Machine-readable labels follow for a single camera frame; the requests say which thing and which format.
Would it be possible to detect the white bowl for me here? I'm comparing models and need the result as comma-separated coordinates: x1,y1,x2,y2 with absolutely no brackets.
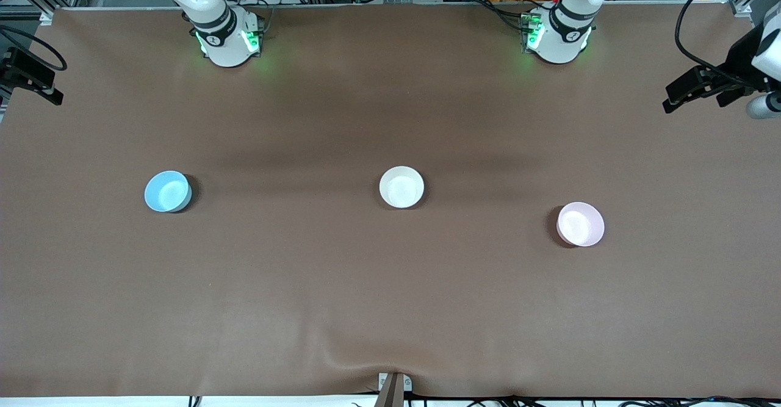
379,166,425,209

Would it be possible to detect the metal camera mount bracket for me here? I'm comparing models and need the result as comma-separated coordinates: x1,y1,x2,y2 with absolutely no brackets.
377,372,413,407

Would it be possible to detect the blue bowl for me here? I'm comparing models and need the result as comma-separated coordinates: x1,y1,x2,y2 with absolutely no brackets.
144,170,193,213

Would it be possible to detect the pink bowl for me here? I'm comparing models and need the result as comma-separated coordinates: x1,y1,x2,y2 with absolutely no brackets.
556,201,605,248

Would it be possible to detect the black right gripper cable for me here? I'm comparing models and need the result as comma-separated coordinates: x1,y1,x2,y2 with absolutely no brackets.
0,25,67,71

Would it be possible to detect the brown table mat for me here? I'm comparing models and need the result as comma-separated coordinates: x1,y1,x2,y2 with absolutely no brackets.
0,1,781,398

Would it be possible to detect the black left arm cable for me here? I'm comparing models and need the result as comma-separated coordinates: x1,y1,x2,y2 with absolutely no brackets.
674,0,781,85

